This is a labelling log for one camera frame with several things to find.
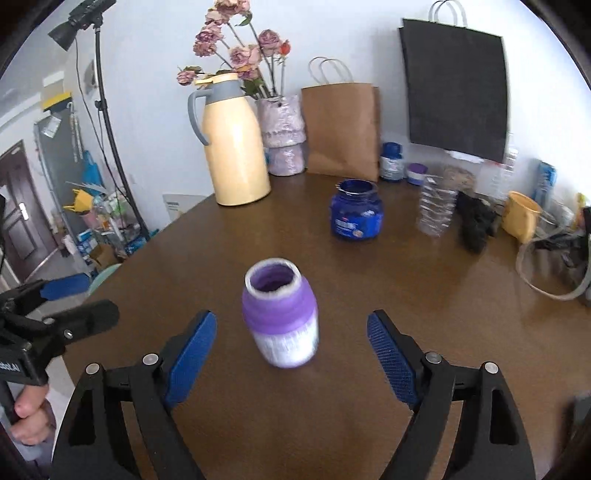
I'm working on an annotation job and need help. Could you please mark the pink ceramic vase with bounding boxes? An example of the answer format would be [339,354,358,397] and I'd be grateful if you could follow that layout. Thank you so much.
[255,95,307,176]

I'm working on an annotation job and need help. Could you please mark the yellow mug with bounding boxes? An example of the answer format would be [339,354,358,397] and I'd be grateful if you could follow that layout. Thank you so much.
[501,191,543,244]

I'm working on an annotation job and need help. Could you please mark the large blue glass jar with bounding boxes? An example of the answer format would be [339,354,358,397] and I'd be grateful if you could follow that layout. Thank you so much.
[329,179,385,241]

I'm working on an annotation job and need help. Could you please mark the clear plastic water bottle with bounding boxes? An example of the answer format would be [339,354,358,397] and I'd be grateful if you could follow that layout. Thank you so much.
[480,134,518,204]

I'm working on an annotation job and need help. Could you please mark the person's left hand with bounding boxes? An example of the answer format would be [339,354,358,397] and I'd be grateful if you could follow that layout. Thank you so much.
[9,382,57,446]

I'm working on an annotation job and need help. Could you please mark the beige strap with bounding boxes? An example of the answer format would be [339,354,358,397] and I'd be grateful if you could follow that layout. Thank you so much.
[516,224,591,302]

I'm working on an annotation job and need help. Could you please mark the cluttered storage shelf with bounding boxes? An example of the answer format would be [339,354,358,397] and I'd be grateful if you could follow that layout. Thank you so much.
[33,74,148,271]

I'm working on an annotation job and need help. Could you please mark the brown paper bag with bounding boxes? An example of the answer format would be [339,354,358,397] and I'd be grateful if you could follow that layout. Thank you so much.
[301,57,382,182]

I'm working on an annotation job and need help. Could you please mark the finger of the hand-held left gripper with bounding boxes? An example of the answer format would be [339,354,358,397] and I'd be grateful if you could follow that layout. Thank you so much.
[14,273,90,319]
[39,299,121,357]

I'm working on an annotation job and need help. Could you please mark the dried pink roses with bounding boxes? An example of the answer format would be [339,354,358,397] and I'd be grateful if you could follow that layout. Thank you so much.
[177,0,293,100]

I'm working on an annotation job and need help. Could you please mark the light stand with lamp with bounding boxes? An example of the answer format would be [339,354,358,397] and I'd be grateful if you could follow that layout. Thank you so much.
[48,0,151,241]

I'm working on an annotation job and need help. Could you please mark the black cloth item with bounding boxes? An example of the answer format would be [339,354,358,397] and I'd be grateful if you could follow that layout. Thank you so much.
[456,191,502,254]

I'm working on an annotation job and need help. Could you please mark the small blue bottle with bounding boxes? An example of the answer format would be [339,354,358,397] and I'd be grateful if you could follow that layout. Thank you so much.
[379,142,404,184]

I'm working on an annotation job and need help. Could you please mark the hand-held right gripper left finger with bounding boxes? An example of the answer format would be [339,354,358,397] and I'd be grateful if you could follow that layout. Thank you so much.
[51,310,218,480]

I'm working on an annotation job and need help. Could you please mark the purple and white ceramic cup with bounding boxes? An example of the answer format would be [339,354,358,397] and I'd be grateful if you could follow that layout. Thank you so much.
[242,258,320,369]

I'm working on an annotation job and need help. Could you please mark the yellow thermos jug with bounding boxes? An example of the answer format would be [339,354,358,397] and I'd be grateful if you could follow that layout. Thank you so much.
[187,72,271,206]

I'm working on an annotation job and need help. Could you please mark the black paper bag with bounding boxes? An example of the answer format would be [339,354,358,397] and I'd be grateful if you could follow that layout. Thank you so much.
[399,0,513,163]

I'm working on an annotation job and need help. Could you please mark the light green chair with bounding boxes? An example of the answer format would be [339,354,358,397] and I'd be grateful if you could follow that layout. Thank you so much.
[87,262,123,298]

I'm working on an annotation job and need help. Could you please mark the blue and white box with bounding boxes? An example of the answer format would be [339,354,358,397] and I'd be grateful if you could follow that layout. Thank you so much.
[533,159,558,208]

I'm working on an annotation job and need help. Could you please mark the dark wooden door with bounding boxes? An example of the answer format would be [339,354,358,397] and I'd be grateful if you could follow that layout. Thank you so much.
[0,140,58,284]

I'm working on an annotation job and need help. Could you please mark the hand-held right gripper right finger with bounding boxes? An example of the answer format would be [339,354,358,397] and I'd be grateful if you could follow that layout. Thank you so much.
[367,309,539,480]

